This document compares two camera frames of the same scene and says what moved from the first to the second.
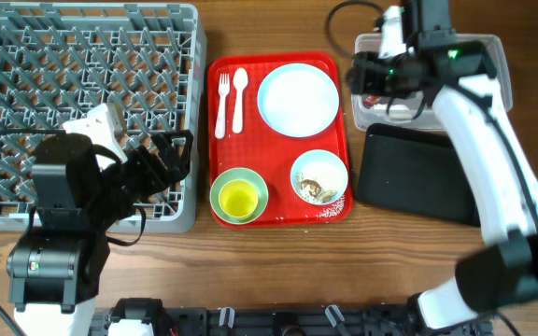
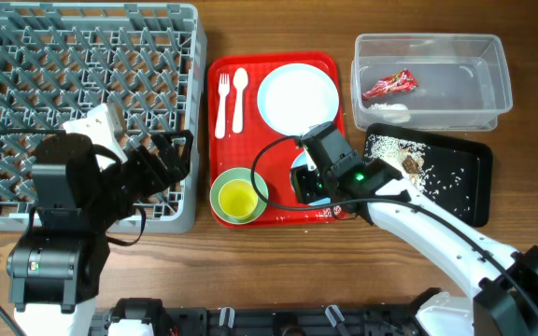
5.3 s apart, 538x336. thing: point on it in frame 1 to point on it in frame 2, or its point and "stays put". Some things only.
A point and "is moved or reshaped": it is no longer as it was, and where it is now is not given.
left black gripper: [176, 168] stays put
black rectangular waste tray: [418, 172] stays put
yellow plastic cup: [238, 198] stays put
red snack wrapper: [369, 101] is moved or reshaped
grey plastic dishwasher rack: [35, 65] stays put
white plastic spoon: [240, 80] stays put
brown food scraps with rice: [311, 189] is moved or reshaped
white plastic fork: [220, 125] stays put
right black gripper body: [385, 79] to [314, 185]
